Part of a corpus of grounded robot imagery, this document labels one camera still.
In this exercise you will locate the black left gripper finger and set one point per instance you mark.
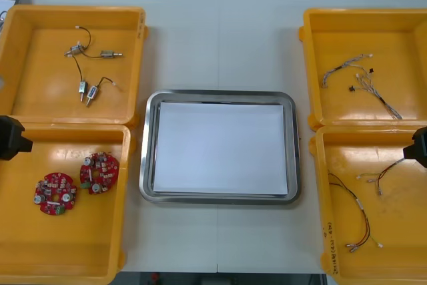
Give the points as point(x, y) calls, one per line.
point(10, 129)
point(18, 149)

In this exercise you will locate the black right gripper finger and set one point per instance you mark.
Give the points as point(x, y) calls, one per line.
point(417, 156)
point(421, 138)

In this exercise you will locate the white harness with black connectors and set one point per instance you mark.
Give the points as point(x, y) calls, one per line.
point(390, 108)

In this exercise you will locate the round red circuit board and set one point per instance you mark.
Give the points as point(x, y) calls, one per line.
point(53, 195)
point(99, 173)

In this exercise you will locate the yellow-orange plastic bin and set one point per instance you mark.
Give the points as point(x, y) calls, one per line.
point(393, 218)
point(383, 41)
point(40, 64)
point(83, 231)

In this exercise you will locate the white paper sheet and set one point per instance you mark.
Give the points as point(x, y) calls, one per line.
point(220, 148)

